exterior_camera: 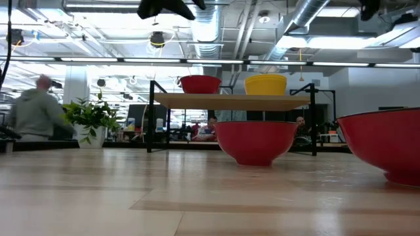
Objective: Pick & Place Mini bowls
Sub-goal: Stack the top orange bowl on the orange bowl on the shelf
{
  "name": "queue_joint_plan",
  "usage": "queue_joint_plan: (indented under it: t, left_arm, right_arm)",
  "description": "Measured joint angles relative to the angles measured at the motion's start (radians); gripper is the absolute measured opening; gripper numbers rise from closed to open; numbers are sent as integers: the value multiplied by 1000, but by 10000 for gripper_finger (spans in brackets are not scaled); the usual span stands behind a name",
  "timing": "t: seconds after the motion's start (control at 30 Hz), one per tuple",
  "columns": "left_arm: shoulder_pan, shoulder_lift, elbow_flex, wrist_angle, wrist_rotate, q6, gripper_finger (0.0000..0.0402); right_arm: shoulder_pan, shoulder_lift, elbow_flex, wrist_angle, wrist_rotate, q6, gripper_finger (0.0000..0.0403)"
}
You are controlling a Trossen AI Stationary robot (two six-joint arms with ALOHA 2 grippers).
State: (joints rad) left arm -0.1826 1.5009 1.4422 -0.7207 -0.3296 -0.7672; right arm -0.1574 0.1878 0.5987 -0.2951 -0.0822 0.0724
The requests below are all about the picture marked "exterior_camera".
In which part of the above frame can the person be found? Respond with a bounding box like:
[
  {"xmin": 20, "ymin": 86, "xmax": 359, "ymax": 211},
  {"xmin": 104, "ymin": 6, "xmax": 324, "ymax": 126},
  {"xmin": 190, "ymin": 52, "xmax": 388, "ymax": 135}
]
[
  {"xmin": 293, "ymin": 115, "xmax": 313, "ymax": 146},
  {"xmin": 192, "ymin": 115, "xmax": 219, "ymax": 142},
  {"xmin": 7, "ymin": 74, "xmax": 75, "ymax": 143}
]

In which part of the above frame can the long ceiling light strip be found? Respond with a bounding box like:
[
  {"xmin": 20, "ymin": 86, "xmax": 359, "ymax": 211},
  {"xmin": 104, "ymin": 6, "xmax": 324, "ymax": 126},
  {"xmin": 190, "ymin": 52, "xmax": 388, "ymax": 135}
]
[{"xmin": 0, "ymin": 56, "xmax": 420, "ymax": 69}]

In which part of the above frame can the red floral mini bowl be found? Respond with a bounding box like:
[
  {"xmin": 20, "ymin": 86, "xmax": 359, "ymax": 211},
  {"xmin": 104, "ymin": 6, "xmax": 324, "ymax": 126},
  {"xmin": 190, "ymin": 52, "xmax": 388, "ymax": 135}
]
[
  {"xmin": 179, "ymin": 74, "xmax": 223, "ymax": 96},
  {"xmin": 211, "ymin": 120, "xmax": 301, "ymax": 167},
  {"xmin": 335, "ymin": 107, "xmax": 420, "ymax": 189}
]

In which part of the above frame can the silver spiral ceiling duct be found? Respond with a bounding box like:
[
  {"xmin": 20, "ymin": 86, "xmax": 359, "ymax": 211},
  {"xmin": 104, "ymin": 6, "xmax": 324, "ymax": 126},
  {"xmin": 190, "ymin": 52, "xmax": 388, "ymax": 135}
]
[
  {"xmin": 255, "ymin": 0, "xmax": 331, "ymax": 71},
  {"xmin": 189, "ymin": 0, "xmax": 225, "ymax": 87}
]

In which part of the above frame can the black aluminium rig frame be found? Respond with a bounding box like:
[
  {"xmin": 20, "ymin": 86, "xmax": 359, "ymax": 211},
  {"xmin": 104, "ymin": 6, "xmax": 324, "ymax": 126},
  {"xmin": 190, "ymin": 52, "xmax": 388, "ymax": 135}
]
[{"xmin": 12, "ymin": 140, "xmax": 352, "ymax": 154}]

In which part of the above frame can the yellow hanging pendant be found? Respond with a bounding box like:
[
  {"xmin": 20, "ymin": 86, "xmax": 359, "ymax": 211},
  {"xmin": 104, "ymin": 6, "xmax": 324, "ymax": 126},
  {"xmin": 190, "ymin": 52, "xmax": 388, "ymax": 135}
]
[{"xmin": 297, "ymin": 48, "xmax": 305, "ymax": 83}]

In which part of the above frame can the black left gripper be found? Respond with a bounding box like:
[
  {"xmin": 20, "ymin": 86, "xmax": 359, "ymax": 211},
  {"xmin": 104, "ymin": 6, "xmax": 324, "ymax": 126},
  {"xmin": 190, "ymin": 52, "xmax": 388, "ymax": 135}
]
[{"xmin": 136, "ymin": 0, "xmax": 207, "ymax": 22}]

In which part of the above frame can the small grey box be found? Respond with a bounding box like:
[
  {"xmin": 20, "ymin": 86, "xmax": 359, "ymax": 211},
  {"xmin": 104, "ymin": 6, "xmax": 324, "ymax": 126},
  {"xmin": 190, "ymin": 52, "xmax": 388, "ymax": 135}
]
[{"xmin": 0, "ymin": 138, "xmax": 15, "ymax": 153}]

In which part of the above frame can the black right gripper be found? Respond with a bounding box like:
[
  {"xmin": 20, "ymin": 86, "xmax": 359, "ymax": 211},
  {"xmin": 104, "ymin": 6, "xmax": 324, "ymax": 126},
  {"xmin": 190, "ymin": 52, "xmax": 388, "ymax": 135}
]
[{"xmin": 358, "ymin": 0, "xmax": 382, "ymax": 22}]

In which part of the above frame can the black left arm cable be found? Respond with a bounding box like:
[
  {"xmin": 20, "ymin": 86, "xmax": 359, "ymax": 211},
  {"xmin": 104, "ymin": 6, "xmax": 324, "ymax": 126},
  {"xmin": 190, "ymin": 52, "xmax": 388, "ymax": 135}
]
[{"xmin": 0, "ymin": 0, "xmax": 13, "ymax": 91}]

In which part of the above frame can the black monitor screen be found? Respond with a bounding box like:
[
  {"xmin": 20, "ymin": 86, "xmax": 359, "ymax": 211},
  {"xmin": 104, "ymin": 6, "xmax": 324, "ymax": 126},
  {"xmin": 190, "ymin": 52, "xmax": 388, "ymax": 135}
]
[{"xmin": 127, "ymin": 104, "xmax": 169, "ymax": 134}]

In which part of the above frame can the wooden shelf black metal frame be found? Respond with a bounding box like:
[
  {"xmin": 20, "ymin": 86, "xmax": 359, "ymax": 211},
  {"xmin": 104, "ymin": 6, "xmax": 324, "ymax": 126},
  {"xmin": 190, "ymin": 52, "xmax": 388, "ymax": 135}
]
[{"xmin": 146, "ymin": 80, "xmax": 337, "ymax": 157}]

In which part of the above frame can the small green potted plant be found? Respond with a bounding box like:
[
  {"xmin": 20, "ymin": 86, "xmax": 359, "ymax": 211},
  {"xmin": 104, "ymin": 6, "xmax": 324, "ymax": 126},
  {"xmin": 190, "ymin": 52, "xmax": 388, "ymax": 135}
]
[{"xmin": 58, "ymin": 92, "xmax": 124, "ymax": 149}]

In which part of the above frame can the white pillar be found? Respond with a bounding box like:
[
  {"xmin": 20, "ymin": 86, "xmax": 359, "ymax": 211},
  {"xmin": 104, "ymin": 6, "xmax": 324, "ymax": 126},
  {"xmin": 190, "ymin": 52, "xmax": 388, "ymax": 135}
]
[{"xmin": 63, "ymin": 66, "xmax": 91, "ymax": 106}]

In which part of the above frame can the white rectangular ceiling duct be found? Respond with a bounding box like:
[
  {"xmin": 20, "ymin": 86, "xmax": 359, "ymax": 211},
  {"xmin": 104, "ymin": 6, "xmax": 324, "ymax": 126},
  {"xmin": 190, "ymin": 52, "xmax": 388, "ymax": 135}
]
[{"xmin": 316, "ymin": 15, "xmax": 379, "ymax": 38}]

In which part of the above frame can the black round ceiling device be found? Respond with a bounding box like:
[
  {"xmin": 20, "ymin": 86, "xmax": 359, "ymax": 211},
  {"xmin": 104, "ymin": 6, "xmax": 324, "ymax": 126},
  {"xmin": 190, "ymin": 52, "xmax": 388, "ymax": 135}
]
[
  {"xmin": 150, "ymin": 30, "xmax": 166, "ymax": 47},
  {"xmin": 5, "ymin": 28, "xmax": 25, "ymax": 45}
]

